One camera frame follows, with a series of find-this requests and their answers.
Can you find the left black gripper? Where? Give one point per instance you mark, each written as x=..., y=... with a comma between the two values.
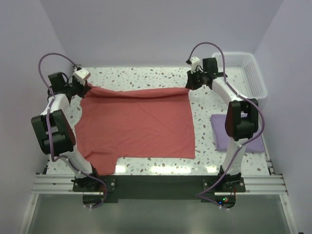
x=84, y=88

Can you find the folded purple t shirt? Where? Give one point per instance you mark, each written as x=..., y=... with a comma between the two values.
x=222, y=140

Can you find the red t shirt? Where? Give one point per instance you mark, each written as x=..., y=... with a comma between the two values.
x=152, y=123

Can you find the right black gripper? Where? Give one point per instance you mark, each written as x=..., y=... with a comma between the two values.
x=190, y=85

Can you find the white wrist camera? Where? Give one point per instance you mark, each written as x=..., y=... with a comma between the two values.
x=193, y=62
x=82, y=75

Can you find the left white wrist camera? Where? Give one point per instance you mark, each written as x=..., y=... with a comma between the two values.
x=82, y=75

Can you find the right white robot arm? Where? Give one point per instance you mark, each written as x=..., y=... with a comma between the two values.
x=241, y=121

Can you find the white plastic basket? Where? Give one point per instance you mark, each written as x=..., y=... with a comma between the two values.
x=242, y=73

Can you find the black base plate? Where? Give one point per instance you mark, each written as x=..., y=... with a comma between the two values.
x=113, y=188

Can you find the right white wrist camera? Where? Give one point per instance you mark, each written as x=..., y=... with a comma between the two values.
x=193, y=62

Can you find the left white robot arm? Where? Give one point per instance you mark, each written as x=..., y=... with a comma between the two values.
x=54, y=133

